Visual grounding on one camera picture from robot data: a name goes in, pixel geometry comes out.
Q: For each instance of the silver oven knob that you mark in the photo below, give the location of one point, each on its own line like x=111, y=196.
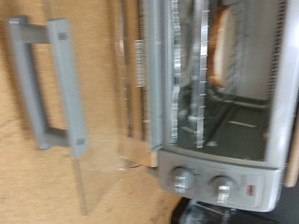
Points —
x=183, y=179
x=224, y=188

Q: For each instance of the white bread slice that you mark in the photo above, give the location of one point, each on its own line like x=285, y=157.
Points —
x=222, y=46

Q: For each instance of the black glossy object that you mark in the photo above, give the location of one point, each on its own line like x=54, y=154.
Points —
x=218, y=213

